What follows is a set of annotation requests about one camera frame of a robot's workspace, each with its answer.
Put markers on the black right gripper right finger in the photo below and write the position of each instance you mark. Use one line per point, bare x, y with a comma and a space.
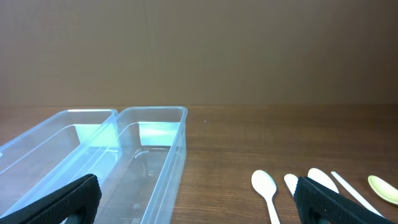
318, 204

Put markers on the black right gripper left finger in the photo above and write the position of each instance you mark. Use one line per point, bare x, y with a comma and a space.
76, 202

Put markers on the white plastic spoon large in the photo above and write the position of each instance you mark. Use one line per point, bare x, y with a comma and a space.
322, 178

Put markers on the short white plastic spoon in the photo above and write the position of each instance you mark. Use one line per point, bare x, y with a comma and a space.
291, 182

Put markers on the thin white plastic spoon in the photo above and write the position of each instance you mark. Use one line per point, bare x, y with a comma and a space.
354, 193

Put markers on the yellow plastic spoon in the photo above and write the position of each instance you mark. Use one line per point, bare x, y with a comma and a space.
383, 189

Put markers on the clear plastic container left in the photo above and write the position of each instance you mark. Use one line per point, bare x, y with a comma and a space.
59, 150

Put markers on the clear plastic container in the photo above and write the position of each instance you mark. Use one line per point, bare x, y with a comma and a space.
138, 160
59, 150

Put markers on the clear plastic container right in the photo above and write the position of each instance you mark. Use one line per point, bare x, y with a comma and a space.
138, 160

